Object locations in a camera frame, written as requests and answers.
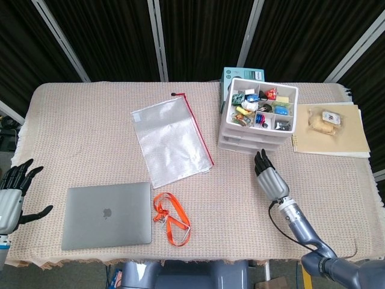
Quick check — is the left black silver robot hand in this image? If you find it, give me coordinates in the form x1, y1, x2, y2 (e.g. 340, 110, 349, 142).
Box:
0, 158, 54, 234

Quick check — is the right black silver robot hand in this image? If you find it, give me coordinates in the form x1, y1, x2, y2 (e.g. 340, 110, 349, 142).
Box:
254, 149, 291, 201

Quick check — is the clear plastic container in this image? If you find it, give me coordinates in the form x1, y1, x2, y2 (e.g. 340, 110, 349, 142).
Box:
217, 141, 279, 156

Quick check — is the white drawer organizer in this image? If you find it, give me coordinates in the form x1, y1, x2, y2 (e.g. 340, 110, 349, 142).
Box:
217, 77, 299, 156

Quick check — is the brown cardboard box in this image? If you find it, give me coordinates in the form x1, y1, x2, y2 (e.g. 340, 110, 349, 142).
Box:
254, 276, 288, 289

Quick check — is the teal cardboard box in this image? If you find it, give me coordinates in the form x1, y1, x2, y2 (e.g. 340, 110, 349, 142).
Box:
220, 67, 265, 114

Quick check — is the beige paper folder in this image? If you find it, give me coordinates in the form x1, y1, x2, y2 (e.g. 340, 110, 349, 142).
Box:
291, 102, 372, 159

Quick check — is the clear bag of snacks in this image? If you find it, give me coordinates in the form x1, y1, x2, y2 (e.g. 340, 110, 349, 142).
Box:
306, 107, 345, 137

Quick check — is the silver closed laptop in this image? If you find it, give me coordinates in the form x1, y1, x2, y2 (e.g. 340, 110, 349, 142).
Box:
61, 181, 153, 251

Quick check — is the clear mesh red-zipper pouch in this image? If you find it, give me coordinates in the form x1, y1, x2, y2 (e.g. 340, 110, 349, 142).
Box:
131, 92, 216, 190

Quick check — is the beige woven tablecloth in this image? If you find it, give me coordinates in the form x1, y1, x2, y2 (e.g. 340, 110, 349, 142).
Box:
5, 80, 385, 270

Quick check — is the blue orange floor packet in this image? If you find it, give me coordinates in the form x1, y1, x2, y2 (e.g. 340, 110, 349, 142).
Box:
109, 267, 124, 288

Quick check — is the grey-blue robot torso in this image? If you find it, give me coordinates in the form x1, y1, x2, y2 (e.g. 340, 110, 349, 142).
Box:
115, 260, 250, 289

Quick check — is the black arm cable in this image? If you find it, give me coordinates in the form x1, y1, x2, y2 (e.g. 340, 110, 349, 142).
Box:
268, 200, 319, 251

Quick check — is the grey partition post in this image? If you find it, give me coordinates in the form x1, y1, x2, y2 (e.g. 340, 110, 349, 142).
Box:
0, 100, 25, 125
147, 0, 169, 82
31, 0, 91, 82
324, 11, 385, 84
236, 0, 265, 69

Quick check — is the orange lanyard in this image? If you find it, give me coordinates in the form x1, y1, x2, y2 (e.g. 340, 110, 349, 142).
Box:
153, 192, 192, 248

